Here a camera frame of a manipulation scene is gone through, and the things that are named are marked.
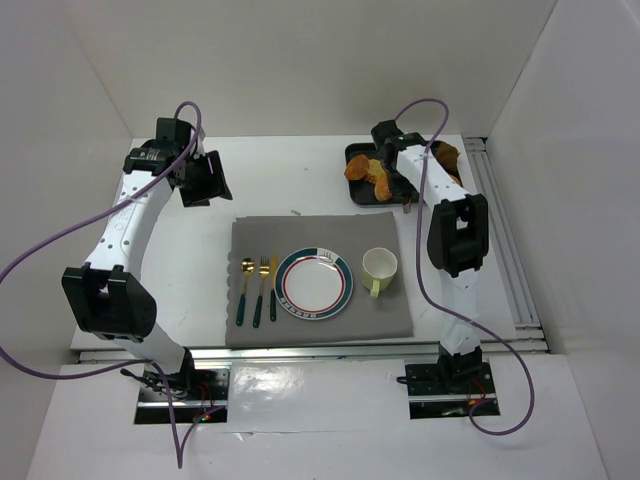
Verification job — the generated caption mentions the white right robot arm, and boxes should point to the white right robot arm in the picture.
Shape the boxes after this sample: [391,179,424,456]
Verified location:
[371,120,489,394]

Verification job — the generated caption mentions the light green mug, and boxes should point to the light green mug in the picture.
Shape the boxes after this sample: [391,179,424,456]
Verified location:
[362,247,398,298]

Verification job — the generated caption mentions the grey cloth placemat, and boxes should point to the grey cloth placemat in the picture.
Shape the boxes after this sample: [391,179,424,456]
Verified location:
[225,212,414,348]

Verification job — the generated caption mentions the flat bread slice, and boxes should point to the flat bread slice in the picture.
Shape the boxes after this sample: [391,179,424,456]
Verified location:
[364,159,386,184]

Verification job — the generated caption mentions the gold fork green handle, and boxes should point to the gold fork green handle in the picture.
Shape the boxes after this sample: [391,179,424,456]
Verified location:
[252,256,271,329]

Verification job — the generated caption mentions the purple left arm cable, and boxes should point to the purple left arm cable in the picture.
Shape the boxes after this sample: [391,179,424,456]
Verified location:
[0,102,227,472]

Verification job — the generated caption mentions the small orange bread roll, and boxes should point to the small orange bread roll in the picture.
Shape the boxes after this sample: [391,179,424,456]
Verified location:
[374,176,392,202]

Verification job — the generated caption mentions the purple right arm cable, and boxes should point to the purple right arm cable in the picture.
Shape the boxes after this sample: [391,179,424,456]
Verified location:
[392,97,536,436]

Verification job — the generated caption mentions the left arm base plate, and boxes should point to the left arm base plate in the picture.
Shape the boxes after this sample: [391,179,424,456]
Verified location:
[134,369,230,425]

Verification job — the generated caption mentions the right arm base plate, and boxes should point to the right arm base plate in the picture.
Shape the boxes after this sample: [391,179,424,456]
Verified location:
[396,362,500,420]

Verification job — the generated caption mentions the aluminium rail frame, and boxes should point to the aluminium rail frame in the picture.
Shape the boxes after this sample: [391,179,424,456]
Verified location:
[74,137,551,364]

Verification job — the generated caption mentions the gold knife green handle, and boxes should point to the gold knife green handle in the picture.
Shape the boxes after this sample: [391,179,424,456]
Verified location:
[269,254,278,322]

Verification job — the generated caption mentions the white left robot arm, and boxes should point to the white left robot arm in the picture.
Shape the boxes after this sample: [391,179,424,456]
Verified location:
[61,118,232,390]

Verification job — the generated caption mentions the gold spoon green handle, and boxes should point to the gold spoon green handle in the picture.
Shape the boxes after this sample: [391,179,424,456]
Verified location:
[235,258,256,326]

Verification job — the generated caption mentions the orange round bun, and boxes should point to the orange round bun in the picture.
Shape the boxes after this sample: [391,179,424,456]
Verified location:
[344,154,369,181]

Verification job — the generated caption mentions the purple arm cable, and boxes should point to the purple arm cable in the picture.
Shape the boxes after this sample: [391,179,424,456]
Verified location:
[0,102,227,472]
[392,97,536,436]

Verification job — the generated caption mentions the white plate green red rim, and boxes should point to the white plate green red rim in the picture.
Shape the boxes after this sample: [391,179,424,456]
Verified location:
[275,247,354,321]

